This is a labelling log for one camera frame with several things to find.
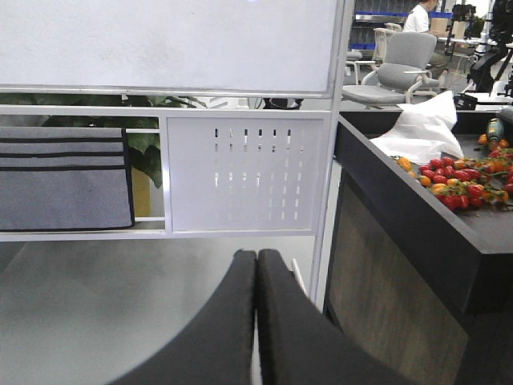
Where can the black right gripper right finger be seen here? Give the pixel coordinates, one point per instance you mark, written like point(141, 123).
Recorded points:
point(298, 344)

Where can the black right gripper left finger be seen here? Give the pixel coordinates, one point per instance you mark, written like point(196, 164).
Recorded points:
point(216, 346)

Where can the dark produce counter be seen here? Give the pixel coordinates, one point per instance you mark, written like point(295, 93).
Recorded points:
point(425, 290)

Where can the green potted plant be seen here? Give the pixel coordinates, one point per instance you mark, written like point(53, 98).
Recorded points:
point(144, 148)

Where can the cherry tomatoes pile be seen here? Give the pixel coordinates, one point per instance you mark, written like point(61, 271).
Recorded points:
point(466, 183)

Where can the grey fabric pocket organizer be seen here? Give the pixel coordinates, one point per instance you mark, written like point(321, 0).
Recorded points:
point(63, 179)

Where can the white plastic bag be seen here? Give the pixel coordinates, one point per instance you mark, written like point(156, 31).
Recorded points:
point(423, 131)

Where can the white rolling whiteboard stand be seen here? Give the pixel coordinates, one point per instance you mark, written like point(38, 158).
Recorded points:
point(226, 172)

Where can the grey office chair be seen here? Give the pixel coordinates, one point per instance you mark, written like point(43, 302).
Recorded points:
point(402, 75)

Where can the seated person white shirt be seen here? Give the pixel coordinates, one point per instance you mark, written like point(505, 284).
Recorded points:
point(418, 21)

